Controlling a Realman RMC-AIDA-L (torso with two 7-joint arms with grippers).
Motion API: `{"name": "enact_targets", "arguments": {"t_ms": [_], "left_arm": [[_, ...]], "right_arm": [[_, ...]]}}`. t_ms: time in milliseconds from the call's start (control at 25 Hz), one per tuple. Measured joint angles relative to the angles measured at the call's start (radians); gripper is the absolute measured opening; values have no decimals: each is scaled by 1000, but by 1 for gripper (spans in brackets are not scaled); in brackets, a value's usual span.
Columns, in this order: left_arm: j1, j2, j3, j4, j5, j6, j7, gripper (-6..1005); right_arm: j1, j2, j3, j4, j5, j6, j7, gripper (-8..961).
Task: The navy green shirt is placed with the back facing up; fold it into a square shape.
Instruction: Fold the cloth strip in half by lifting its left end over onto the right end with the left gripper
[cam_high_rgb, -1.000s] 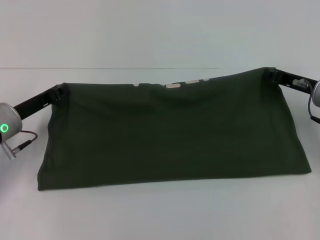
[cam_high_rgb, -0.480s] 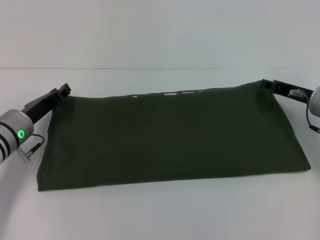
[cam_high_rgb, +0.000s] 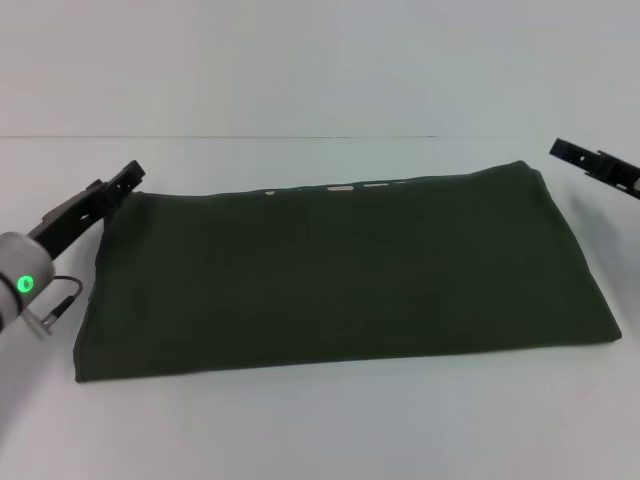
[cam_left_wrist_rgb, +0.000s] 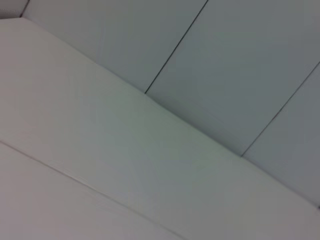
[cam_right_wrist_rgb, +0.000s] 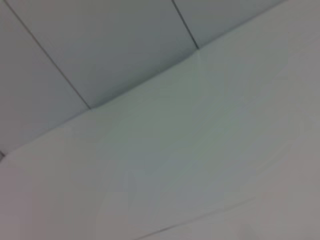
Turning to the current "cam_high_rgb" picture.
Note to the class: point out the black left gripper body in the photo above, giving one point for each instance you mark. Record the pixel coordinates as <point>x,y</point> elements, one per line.
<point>67,220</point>

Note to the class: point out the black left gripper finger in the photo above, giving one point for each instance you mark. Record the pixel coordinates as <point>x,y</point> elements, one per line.
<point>127,180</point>

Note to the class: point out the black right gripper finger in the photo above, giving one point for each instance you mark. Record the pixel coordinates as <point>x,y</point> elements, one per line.
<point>577,155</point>

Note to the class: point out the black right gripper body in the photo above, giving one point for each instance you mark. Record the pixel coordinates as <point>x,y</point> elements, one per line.
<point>622,177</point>

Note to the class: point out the dark green t-shirt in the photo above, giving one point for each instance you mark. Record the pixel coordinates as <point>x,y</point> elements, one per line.
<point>345,280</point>

